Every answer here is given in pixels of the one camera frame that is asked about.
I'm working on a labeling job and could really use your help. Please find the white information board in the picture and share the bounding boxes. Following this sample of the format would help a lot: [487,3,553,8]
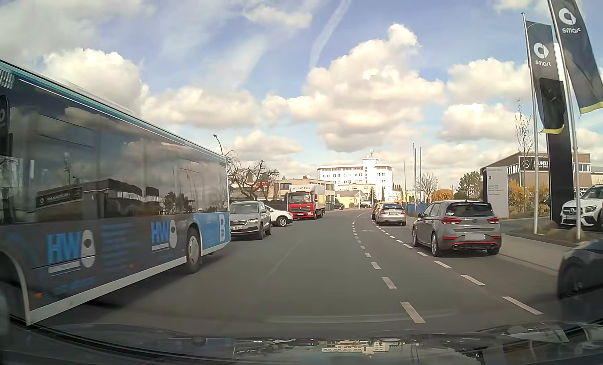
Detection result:
[482,166,509,219]

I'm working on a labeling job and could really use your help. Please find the grey pavement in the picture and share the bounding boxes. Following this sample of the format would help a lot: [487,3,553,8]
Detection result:
[497,217,573,272]

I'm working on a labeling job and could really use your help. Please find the beige low building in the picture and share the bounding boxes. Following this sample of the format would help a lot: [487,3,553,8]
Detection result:
[273,176,337,204]

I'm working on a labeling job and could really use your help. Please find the road markings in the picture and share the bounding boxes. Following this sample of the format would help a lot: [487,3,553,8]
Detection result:
[351,212,544,324]

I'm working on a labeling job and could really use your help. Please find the bare flagpoles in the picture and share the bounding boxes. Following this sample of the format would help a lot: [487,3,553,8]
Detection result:
[403,142,423,203]

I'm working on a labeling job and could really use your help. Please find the white car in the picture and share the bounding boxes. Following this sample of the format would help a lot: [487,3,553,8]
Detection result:
[264,204,294,227]

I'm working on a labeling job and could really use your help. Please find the red and white lorry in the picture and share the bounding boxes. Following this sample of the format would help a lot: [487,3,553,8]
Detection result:
[287,184,327,221]

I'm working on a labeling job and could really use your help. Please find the car's own bonnet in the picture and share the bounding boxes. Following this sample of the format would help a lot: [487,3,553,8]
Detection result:
[0,317,603,365]

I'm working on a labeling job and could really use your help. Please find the grey asphalt road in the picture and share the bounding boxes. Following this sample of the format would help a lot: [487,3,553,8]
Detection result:
[40,208,603,338]

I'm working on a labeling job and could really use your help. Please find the blue and black bus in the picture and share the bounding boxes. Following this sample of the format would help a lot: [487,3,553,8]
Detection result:
[0,50,231,326]

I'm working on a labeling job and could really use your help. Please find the grey suv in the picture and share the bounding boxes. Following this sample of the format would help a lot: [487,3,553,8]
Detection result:
[230,201,272,240]

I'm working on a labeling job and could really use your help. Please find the white suv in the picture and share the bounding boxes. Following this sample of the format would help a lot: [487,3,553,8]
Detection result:
[560,184,603,229]

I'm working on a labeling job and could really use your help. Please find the white multi-storey building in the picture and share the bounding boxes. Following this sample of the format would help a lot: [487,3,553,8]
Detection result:
[317,152,394,201]

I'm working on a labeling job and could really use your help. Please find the dark flag on pole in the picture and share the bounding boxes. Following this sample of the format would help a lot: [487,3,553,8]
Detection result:
[522,13,567,235]
[547,0,603,240]

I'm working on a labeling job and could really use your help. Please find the silver parked car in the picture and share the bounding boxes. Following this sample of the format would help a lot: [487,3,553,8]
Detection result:
[374,202,407,227]

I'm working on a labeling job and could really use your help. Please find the thin bare tree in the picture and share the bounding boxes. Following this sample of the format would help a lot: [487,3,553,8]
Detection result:
[515,99,535,214]

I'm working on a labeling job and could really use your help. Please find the grey hatchback car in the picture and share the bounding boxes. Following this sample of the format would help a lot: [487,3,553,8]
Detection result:
[412,200,502,257]

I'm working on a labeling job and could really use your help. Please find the grey dealership building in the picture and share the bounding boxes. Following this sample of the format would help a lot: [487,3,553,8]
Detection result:
[480,151,603,199]

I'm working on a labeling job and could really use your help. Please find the yellow-leaved bushes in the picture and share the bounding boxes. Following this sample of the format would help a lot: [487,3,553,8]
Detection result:
[507,180,551,218]

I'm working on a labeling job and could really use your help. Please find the dark parked car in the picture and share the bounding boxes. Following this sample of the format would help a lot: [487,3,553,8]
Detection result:
[557,225,603,300]

